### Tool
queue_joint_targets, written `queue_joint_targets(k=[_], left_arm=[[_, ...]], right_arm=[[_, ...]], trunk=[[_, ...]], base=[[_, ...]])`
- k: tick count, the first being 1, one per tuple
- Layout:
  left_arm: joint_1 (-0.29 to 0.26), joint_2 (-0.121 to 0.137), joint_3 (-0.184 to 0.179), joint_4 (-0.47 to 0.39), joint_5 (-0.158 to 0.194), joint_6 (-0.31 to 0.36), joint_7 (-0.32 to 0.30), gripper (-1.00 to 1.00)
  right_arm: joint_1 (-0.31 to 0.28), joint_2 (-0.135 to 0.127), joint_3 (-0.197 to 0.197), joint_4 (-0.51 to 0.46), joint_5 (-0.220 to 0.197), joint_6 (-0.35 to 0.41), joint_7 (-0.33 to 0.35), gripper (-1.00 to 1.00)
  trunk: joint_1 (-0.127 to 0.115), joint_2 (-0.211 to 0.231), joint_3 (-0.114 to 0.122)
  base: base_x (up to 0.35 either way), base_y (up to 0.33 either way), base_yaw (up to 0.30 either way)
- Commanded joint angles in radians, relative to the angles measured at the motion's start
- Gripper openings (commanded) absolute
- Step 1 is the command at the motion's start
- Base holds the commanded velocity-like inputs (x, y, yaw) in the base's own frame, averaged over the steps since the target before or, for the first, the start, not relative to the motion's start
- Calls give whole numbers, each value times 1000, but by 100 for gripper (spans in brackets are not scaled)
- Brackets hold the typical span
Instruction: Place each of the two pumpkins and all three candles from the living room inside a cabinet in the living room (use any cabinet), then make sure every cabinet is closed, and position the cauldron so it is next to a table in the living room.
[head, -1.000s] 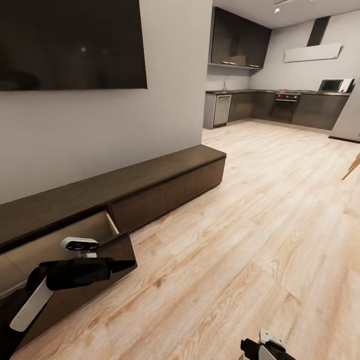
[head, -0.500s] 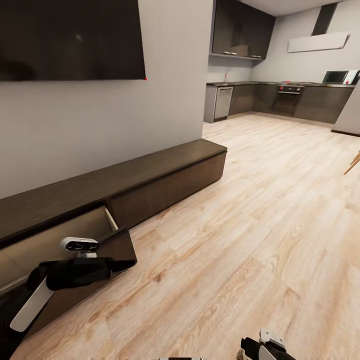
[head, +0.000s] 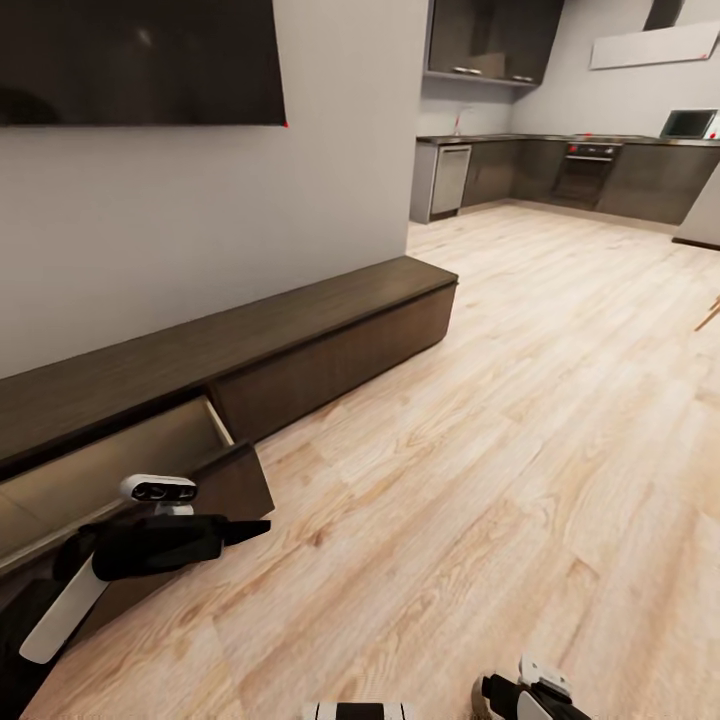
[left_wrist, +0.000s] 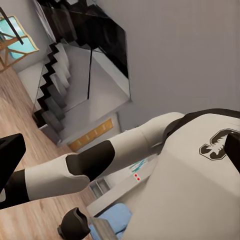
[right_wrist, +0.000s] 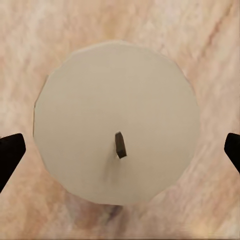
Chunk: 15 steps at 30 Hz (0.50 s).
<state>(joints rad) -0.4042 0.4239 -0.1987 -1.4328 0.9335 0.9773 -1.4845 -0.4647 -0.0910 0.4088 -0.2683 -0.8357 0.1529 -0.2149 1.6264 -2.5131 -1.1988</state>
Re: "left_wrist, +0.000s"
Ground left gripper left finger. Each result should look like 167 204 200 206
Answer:
0 133 26 192

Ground cauldron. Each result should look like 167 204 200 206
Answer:
57 207 91 240

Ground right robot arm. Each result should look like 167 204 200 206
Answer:
0 112 185 210

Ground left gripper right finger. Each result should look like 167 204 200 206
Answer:
224 133 240 173

